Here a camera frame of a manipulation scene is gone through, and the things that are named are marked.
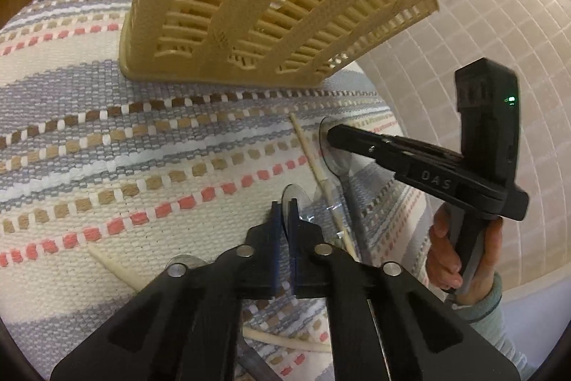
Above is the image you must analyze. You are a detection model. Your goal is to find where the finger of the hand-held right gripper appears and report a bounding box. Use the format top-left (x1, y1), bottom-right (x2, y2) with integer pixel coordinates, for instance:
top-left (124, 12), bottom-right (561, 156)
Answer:
top-left (327, 122), bottom-right (381, 161)

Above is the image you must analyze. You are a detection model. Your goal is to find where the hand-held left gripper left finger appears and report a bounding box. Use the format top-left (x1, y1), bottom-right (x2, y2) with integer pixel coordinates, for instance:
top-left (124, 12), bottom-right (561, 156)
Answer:
top-left (50, 201), bottom-right (283, 381)

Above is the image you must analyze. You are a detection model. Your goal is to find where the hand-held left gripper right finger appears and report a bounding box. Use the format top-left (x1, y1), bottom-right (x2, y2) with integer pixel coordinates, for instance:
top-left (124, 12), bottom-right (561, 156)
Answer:
top-left (287, 198), bottom-right (524, 381)

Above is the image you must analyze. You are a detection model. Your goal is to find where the beige plastic utensil basket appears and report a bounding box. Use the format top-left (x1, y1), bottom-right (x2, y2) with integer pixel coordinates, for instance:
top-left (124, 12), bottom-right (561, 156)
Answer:
top-left (118, 0), bottom-right (440, 89)

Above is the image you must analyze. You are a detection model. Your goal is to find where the person's right forearm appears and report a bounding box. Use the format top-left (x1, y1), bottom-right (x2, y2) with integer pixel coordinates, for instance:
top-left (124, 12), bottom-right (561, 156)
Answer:
top-left (453, 274), bottom-right (538, 381)

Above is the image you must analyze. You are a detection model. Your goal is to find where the person's right hand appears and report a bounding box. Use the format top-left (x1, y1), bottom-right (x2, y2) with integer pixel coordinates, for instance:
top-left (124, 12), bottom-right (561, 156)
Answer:
top-left (427, 204), bottom-right (504, 306)

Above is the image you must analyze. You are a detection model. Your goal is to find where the striped woven tablecloth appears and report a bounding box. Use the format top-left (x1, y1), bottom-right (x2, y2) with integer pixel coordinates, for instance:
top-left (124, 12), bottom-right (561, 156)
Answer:
top-left (0, 0), bottom-right (435, 381)

